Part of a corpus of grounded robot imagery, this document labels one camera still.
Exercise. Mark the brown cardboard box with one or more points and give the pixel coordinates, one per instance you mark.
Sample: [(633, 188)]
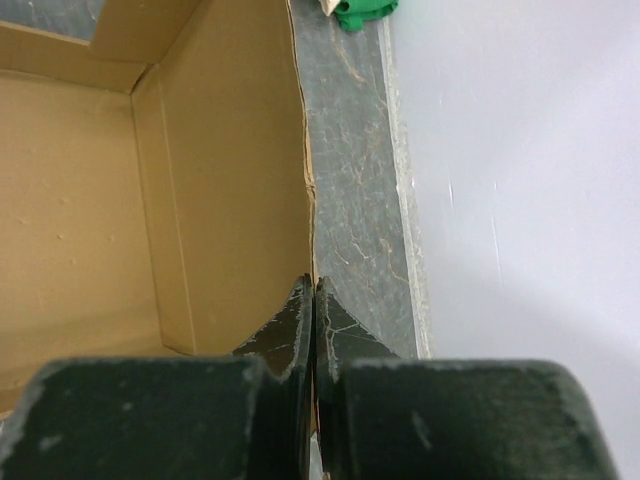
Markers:
[(155, 183)]

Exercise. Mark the green yellow white cloth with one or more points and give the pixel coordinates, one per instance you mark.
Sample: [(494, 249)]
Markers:
[(351, 15)]

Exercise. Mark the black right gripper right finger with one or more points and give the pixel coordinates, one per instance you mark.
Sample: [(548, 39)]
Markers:
[(340, 336)]

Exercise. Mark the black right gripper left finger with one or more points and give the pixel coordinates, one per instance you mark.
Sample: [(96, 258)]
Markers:
[(284, 341)]

